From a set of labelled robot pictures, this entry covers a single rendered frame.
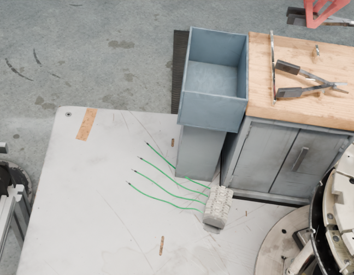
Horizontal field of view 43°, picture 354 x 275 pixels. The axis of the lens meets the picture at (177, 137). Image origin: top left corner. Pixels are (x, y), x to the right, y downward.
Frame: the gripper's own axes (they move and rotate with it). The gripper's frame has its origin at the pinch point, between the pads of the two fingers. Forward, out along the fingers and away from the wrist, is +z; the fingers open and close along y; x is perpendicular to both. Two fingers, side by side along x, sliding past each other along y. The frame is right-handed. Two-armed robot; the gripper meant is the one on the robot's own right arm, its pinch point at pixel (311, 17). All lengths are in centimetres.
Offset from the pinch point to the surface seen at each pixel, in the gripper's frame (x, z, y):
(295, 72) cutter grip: -1.1, 6.8, 5.9
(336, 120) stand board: 5.7, 9.2, 13.2
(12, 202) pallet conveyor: -52, 46, 15
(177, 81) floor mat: -18, 114, -99
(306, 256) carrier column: 4.1, 24.5, 29.8
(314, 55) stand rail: 3.3, 7.8, -0.4
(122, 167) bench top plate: -29.3, 37.2, 8.1
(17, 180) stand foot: -77, 113, -31
